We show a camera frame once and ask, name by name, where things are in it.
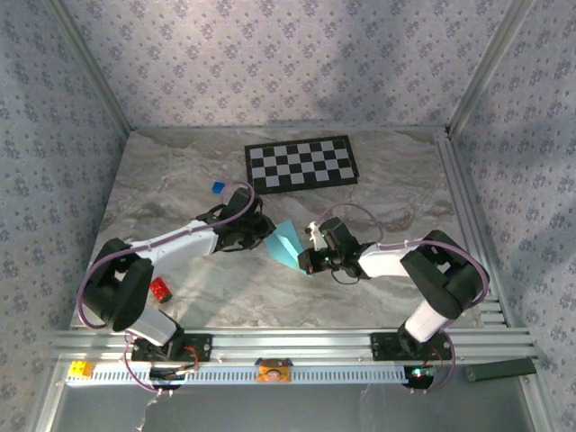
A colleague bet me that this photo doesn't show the light blue paper sheet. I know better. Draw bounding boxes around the light blue paper sheet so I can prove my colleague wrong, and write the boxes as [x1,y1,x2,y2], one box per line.
[264,220,316,279]

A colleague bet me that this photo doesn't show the black and white checkerboard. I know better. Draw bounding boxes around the black and white checkerboard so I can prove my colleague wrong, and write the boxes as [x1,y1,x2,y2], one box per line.
[244,135,361,197]

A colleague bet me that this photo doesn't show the red glitter cylinder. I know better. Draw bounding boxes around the red glitter cylinder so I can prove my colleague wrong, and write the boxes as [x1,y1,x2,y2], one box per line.
[149,277,175,303]

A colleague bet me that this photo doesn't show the flat black bar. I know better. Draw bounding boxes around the flat black bar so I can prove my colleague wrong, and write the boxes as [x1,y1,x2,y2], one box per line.
[464,358,538,383]

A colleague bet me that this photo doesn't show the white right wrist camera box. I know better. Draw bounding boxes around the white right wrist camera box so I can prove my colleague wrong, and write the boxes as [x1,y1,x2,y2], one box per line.
[304,220,326,253]

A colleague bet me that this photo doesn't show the long aluminium base rail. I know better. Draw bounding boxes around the long aluminium base rail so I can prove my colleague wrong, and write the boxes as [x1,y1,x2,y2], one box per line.
[49,327,539,364]

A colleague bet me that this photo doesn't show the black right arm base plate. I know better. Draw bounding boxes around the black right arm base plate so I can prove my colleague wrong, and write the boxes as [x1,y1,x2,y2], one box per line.
[369,331,454,362]

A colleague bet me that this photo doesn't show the white slotted cable duct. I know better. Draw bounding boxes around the white slotted cable duct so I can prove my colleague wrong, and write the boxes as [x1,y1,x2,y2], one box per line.
[66,362,409,386]

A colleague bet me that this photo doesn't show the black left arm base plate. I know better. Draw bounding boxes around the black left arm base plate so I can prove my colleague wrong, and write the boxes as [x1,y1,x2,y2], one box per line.
[130,333,213,363]

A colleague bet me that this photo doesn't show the aluminium side rail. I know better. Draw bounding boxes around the aluminium side rail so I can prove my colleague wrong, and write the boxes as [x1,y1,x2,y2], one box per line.
[434,127,518,329]

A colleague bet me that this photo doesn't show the small circuit board with wires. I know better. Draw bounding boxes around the small circuit board with wires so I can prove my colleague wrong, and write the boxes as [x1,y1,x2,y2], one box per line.
[403,364,438,389]
[148,364,202,386]

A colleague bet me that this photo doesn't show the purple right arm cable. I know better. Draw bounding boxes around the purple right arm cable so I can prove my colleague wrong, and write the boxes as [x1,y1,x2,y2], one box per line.
[314,202,491,397]

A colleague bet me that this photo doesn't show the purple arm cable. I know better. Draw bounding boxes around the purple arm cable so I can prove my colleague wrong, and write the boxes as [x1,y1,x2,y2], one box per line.
[75,181,257,397]
[314,202,491,397]

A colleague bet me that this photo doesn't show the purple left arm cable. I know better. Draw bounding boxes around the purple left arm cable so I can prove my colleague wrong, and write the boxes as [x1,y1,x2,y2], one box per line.
[75,181,257,397]

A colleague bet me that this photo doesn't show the aluminium frame post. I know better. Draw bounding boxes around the aluminium frame post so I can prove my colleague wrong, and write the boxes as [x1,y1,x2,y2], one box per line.
[447,0,539,136]
[44,0,136,134]

